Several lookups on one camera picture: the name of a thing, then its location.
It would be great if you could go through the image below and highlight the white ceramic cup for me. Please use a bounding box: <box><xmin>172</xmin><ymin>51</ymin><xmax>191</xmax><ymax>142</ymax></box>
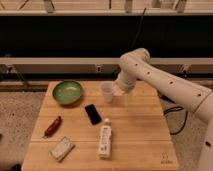
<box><xmin>100</xmin><ymin>81</ymin><xmax>115</xmax><ymax>103</ymax></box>

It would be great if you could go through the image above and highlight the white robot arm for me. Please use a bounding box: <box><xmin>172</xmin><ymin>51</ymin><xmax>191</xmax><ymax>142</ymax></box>
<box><xmin>116</xmin><ymin>48</ymin><xmax>213</xmax><ymax>171</ymax></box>

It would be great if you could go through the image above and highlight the green ceramic bowl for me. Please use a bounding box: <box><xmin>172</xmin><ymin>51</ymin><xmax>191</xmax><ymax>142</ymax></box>
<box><xmin>52</xmin><ymin>80</ymin><xmax>84</xmax><ymax>105</ymax></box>

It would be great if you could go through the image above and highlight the black smartphone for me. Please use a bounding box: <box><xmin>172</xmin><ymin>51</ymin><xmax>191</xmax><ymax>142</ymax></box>
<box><xmin>85</xmin><ymin>104</ymin><xmax>102</xmax><ymax>125</ymax></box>

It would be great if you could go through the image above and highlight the white plastic bottle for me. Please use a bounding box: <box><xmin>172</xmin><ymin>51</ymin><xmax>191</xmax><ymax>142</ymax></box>
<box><xmin>98</xmin><ymin>118</ymin><xmax>112</xmax><ymax>158</ymax></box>

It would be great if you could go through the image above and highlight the red sausage snack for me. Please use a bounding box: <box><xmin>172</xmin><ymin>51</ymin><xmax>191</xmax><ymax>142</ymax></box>
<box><xmin>44</xmin><ymin>116</ymin><xmax>62</xmax><ymax>138</ymax></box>

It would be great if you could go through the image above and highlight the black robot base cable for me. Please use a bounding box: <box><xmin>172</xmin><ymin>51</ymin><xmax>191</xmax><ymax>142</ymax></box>
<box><xmin>159</xmin><ymin>94</ymin><xmax>189</xmax><ymax>136</ymax></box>

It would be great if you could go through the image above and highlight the black hanging cable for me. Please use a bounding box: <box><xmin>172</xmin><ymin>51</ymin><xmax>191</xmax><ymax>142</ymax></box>
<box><xmin>128</xmin><ymin>7</ymin><xmax>148</xmax><ymax>54</ymax></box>

